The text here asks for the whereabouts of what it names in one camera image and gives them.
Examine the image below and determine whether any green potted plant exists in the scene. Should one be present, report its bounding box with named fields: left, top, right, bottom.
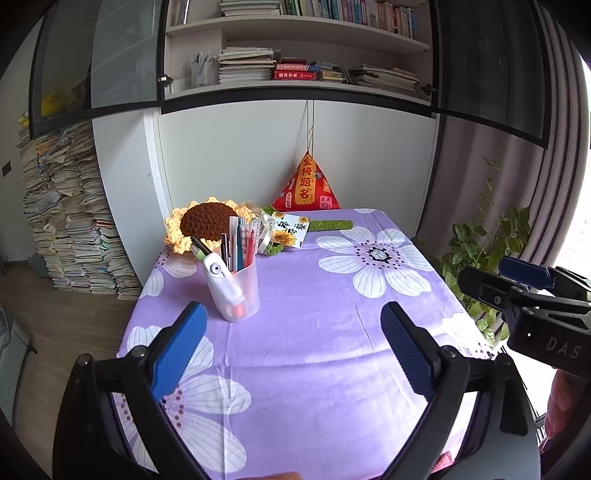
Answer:
left=436, top=157, right=532, bottom=347

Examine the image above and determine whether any hanging string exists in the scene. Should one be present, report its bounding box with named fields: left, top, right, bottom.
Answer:
left=302, top=98, right=317, bottom=155

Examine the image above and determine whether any grey shelf pen holder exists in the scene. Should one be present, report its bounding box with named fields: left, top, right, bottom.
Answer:
left=190, top=52, right=220, bottom=88

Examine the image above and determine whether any floor pile of paper stacks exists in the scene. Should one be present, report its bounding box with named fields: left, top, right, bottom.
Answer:
left=16, top=122, right=144, bottom=301

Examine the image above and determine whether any stack of red books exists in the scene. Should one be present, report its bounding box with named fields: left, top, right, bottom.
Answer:
left=274, top=58, right=324, bottom=81

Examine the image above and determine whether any clear grey pen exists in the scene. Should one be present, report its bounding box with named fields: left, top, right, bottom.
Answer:
left=237, top=219, right=249, bottom=274

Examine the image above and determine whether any purple floral tablecloth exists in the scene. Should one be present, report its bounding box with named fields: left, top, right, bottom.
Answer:
left=115, top=208, right=509, bottom=480

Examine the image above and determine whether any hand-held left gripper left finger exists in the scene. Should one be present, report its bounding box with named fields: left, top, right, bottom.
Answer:
left=52, top=301, right=209, bottom=480

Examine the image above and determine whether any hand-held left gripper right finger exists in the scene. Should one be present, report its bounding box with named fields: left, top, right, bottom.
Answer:
left=380, top=301, right=542, bottom=480

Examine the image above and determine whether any red gel pen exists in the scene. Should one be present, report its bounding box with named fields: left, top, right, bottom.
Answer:
left=247, top=220, right=262, bottom=271

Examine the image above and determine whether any pale green pen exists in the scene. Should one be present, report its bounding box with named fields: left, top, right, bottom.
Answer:
left=191, top=236, right=215, bottom=260

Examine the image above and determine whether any row of colourful upright books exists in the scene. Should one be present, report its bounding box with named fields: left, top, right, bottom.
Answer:
left=281, top=0, right=416, bottom=40

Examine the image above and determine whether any pink grey curtain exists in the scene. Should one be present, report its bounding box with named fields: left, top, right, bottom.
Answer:
left=416, top=0, right=587, bottom=268

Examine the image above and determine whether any short stack of books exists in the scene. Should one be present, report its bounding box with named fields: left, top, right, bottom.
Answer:
left=318, top=61, right=345, bottom=84

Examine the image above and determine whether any sunflower gift card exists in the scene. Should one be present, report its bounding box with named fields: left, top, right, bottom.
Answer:
left=270, top=213, right=311, bottom=247

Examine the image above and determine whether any glass bookcase door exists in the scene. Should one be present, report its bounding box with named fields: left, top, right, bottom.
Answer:
left=427, top=0, right=555, bottom=148
left=28, top=0, right=169, bottom=139

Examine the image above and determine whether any small stack of flat books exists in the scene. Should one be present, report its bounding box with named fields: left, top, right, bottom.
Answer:
left=219, top=0, right=282, bottom=17

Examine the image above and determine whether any person's right hand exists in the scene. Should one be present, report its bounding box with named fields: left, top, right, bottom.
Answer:
left=544, top=369, right=591, bottom=441

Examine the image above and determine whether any white bouquet ribbon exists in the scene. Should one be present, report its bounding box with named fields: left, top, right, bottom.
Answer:
left=247, top=202, right=278, bottom=254

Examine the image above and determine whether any crochet sunflower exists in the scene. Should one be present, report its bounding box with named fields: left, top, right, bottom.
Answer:
left=164, top=197, right=252, bottom=254

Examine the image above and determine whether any wide stack of worn books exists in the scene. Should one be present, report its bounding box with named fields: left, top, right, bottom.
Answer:
left=346, top=65, right=422, bottom=95

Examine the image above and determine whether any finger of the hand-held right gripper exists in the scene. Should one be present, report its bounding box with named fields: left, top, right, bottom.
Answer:
left=458, top=265, right=527, bottom=324
left=498, top=256, right=591, bottom=301

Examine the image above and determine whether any stack of magazines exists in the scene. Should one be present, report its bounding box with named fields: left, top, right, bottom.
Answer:
left=218, top=46, right=276, bottom=85

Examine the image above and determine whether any red pyramid pillow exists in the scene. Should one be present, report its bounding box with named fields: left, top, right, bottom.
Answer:
left=271, top=151, right=341, bottom=210

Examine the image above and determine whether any translucent pen cup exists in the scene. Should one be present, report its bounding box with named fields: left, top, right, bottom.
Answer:
left=202, top=251, right=260, bottom=322

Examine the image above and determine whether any pale grey box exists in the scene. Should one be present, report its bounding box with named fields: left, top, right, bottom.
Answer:
left=0, top=305, right=38, bottom=416

